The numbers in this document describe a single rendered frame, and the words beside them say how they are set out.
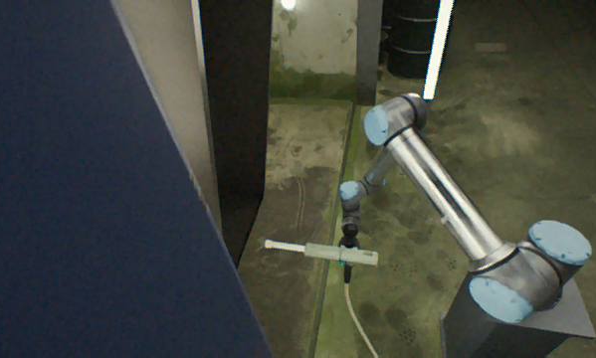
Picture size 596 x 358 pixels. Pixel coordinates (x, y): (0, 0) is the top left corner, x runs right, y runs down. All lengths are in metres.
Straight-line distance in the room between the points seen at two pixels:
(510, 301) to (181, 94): 0.96
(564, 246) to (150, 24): 1.16
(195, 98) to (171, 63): 0.08
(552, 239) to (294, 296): 1.24
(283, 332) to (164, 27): 1.53
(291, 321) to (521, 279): 1.15
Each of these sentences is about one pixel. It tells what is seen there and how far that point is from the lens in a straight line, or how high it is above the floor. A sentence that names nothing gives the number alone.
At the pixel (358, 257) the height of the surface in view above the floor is 0.55.
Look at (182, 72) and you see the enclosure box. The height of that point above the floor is 1.48.
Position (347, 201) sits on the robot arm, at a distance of 1.59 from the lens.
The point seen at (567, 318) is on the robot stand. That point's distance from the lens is 1.42.
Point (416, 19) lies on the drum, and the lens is 3.44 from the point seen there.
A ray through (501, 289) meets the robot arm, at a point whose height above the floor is 0.89.
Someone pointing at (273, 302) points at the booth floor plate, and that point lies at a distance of 1.93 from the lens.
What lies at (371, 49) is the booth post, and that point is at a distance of 3.00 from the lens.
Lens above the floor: 1.77
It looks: 44 degrees down
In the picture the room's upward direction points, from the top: 8 degrees counter-clockwise
